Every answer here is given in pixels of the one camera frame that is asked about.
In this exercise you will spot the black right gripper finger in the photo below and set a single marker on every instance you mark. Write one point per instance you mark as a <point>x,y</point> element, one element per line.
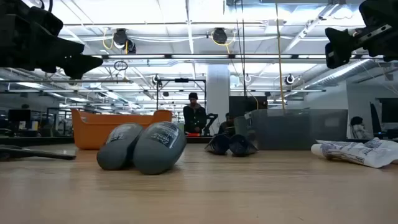
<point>382,12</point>
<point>339,46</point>

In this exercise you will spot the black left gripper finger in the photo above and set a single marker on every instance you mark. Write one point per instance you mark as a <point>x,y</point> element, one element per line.
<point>56,37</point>
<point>81,66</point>

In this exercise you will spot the grey deodorant bottle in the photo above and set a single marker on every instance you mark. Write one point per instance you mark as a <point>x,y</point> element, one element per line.
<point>158,152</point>
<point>115,152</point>

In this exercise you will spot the black background robot arm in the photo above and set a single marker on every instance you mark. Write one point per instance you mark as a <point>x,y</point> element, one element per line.
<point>211,123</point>

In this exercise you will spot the orange plastic bin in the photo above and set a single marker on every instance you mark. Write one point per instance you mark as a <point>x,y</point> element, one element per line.
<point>93,130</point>

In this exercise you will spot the person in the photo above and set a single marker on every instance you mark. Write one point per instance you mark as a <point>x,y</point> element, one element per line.
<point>194,116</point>
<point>25,106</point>
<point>226,126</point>
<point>359,129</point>

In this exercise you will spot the black monitor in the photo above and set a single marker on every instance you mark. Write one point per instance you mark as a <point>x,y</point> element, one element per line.
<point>19,115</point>
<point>388,110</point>

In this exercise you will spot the grey translucent plastic bin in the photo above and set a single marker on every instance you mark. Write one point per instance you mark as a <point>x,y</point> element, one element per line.
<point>298,130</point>

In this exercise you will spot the black panel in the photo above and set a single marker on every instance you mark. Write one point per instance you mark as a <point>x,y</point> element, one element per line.
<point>245,105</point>

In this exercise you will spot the white pillar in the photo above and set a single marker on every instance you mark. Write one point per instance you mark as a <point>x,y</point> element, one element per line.
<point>217,93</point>

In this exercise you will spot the small red object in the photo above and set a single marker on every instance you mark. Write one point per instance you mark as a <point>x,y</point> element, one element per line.
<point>192,134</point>

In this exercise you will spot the black station frame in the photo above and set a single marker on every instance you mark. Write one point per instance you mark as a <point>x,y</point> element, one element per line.
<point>157,93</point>

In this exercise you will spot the black table edge frame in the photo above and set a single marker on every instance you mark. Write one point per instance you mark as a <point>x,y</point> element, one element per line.
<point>31,140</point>

